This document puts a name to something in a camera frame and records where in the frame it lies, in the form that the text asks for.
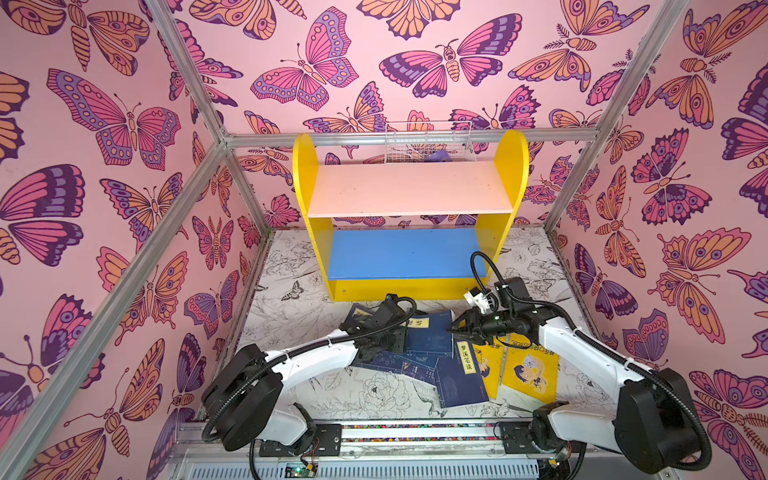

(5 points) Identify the blue book Yijing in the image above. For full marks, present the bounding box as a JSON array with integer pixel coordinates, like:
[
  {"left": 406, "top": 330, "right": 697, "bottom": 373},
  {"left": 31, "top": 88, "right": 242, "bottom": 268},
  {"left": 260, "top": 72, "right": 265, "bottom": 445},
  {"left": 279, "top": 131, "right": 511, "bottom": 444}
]
[{"left": 352, "top": 351, "right": 440, "bottom": 386}]

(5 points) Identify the blue book Sunzi Bingfa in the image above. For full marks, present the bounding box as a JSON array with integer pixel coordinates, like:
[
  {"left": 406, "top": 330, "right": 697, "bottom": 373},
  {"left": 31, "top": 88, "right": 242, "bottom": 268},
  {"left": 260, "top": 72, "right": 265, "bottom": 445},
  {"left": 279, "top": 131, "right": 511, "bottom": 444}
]
[{"left": 405, "top": 310, "right": 454, "bottom": 358}]

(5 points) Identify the blue book Mengxi Bitan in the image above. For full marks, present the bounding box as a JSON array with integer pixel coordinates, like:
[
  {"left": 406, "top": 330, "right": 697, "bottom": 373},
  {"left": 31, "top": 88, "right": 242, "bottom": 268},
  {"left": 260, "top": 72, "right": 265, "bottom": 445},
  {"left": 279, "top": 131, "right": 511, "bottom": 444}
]
[{"left": 435, "top": 341, "right": 489, "bottom": 408}]

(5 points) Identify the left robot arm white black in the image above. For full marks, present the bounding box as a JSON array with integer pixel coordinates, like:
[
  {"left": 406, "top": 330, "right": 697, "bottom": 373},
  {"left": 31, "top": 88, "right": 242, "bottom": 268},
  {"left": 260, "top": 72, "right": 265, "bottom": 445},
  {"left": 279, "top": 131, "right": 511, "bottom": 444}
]
[{"left": 201, "top": 294, "right": 418, "bottom": 456}]

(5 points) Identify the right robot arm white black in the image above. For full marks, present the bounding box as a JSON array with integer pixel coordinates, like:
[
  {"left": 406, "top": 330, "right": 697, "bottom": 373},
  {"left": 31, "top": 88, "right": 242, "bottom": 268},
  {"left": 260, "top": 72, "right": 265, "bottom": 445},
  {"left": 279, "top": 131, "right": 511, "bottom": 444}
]
[{"left": 451, "top": 278, "right": 713, "bottom": 474}]

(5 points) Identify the blue book bottom of fan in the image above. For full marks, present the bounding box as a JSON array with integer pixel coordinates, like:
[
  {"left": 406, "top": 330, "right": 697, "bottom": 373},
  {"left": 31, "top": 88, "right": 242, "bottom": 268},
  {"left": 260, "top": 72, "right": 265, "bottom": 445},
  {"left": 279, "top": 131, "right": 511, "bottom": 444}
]
[{"left": 345, "top": 303, "right": 375, "bottom": 325}]

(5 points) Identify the yellow book with orange figure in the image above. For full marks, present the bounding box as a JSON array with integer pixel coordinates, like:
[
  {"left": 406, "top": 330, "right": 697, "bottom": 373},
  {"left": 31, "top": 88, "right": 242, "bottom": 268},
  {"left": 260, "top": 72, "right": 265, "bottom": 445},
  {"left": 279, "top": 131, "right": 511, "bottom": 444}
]
[{"left": 473, "top": 339, "right": 505, "bottom": 400}]

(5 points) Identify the yellow book with cartoon face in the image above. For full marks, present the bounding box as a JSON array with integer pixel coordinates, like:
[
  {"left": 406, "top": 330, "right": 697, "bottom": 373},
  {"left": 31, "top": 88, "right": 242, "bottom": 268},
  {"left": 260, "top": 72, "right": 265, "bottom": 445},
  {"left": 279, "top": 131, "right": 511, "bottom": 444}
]
[{"left": 498, "top": 334, "right": 559, "bottom": 404}]

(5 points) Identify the yellow shelf with blue board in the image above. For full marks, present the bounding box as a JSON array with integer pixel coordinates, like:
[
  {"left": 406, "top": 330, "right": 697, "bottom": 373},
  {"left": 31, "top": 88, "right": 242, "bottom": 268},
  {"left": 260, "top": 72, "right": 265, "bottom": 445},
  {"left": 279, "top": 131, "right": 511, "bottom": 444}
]
[{"left": 292, "top": 130, "right": 530, "bottom": 302}]

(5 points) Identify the green circuit board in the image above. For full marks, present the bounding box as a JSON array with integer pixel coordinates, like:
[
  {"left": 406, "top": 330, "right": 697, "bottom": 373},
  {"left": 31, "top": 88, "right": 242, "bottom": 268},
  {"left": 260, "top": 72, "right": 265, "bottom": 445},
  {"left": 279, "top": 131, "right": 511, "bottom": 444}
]
[{"left": 284, "top": 463, "right": 317, "bottom": 479}]

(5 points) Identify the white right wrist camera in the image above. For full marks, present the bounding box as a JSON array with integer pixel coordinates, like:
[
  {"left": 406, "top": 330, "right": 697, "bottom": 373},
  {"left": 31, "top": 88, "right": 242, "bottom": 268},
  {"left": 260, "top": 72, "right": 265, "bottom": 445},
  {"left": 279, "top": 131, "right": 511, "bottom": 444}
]
[{"left": 464, "top": 288, "right": 496, "bottom": 314}]

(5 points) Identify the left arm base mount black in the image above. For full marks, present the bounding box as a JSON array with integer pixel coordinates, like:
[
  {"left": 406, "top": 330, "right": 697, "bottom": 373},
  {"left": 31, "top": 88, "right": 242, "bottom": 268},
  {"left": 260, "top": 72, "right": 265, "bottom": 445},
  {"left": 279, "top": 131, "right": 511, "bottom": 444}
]
[{"left": 258, "top": 424, "right": 343, "bottom": 458}]

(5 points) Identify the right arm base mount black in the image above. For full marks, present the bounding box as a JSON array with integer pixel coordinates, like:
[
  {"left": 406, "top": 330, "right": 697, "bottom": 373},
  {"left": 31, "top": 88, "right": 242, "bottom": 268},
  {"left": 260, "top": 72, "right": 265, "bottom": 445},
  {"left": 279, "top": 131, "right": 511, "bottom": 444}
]
[{"left": 493, "top": 418, "right": 586, "bottom": 455}]

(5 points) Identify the aluminium rail front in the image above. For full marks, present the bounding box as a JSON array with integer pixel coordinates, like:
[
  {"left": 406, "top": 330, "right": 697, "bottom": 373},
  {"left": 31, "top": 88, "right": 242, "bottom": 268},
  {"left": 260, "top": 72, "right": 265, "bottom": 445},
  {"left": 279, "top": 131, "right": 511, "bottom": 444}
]
[{"left": 167, "top": 418, "right": 667, "bottom": 463}]

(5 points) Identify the clear wire basket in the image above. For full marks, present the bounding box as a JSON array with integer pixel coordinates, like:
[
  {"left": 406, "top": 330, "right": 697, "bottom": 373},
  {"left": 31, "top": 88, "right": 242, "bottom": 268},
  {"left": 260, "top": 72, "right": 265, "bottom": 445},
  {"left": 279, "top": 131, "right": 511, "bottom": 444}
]
[{"left": 383, "top": 120, "right": 477, "bottom": 164}]

